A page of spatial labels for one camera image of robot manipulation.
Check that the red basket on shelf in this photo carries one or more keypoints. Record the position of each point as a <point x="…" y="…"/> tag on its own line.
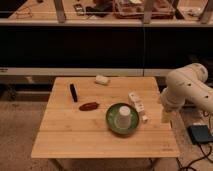
<point x="161" y="9"/>

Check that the black power box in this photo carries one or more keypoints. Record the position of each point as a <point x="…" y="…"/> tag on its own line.
<point x="200" y="134"/>

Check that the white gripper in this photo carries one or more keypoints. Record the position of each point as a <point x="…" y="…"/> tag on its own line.
<point x="167" y="116"/>

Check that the glasses on shelf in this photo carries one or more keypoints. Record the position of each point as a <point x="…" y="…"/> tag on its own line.
<point x="23" y="13"/>

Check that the small white cube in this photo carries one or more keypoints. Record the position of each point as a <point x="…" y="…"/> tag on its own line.
<point x="144" y="118"/>

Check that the green bowl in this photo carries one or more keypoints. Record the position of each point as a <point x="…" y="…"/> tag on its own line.
<point x="110" y="119"/>

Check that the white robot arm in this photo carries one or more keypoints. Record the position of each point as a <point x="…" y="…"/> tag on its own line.
<point x="186" y="83"/>

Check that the brown sausage-shaped object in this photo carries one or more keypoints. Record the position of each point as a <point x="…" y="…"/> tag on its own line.
<point x="89" y="106"/>

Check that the white ceramic cup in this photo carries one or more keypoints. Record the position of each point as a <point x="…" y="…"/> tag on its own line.
<point x="123" y="117"/>

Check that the white carton box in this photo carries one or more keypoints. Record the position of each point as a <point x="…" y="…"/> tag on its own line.
<point x="136" y="101"/>

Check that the metal shelf frame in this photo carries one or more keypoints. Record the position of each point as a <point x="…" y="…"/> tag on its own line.
<point x="196" y="13"/>

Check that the wooden table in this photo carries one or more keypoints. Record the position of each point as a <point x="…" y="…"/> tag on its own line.
<point x="67" y="132"/>

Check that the black remote on shelf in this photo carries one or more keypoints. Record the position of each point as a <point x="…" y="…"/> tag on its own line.
<point x="79" y="9"/>

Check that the white crumpled cloth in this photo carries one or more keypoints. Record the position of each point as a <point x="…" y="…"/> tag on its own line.
<point x="102" y="80"/>

